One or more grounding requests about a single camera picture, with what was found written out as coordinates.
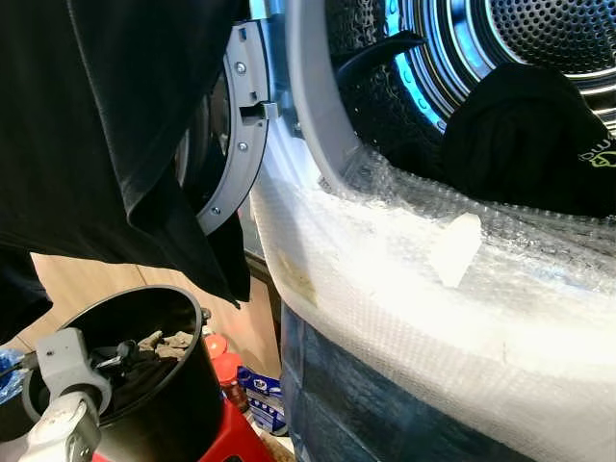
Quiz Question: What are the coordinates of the dark clothes pile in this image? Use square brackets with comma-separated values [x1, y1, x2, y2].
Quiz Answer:
[94, 329, 200, 410]

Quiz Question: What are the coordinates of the front-loading washing machine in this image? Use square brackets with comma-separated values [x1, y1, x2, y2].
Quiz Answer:
[245, 0, 616, 462]

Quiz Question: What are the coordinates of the black round bucket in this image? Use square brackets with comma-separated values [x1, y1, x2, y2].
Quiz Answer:
[21, 284, 229, 462]

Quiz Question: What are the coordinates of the small red-capped bottle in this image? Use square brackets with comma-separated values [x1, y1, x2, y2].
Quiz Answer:
[203, 332, 230, 361]

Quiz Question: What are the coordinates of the brown red-capped bottle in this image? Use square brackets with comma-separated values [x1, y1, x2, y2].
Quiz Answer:
[213, 350, 250, 417]

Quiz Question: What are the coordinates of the blue crumpled plastic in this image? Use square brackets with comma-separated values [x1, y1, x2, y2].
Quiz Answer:
[0, 347, 27, 406]

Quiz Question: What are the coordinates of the red plastic stool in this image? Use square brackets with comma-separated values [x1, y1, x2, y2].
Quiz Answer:
[89, 398, 277, 462]

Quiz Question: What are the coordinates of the blue and white package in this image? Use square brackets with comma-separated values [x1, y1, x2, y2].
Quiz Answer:
[236, 365, 288, 437]

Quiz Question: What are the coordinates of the white tape piece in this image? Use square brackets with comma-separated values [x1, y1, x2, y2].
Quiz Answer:
[427, 212, 483, 290]

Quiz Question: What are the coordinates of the grey washer door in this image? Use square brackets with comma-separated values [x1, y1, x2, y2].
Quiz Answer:
[177, 19, 282, 238]

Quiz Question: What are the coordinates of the black garment with green logo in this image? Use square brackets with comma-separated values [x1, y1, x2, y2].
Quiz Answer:
[442, 63, 616, 218]

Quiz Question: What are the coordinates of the clear bubble wrap sheet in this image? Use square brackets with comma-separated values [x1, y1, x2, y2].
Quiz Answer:
[249, 135, 616, 462]

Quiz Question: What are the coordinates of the grey rubber door gasket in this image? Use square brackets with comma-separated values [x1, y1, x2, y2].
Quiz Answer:
[283, 0, 388, 195]

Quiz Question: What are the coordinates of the perforated steel washer drum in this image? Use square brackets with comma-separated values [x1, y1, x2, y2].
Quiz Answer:
[325, 0, 616, 184]

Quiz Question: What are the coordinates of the black drum paddle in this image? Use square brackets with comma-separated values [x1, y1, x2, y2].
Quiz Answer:
[336, 30, 426, 90]

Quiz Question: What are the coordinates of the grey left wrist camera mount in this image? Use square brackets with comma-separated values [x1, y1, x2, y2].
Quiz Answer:
[33, 327, 114, 417]

